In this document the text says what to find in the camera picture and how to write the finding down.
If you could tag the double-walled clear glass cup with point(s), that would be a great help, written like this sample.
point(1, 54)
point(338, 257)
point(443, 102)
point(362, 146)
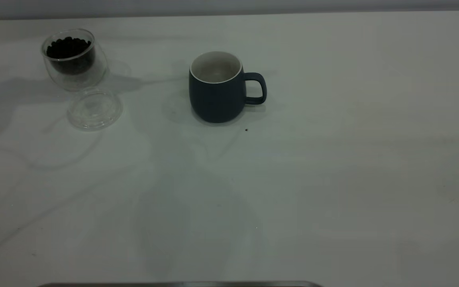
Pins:
point(76, 77)

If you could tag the coffee beans pile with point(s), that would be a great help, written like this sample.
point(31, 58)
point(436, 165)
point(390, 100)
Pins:
point(69, 50)

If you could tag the dark blue-grey ceramic mug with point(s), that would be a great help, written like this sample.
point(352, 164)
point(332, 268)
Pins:
point(215, 101)

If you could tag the clear round plastic lid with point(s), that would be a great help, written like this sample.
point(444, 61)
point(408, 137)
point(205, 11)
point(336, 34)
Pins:
point(94, 109)

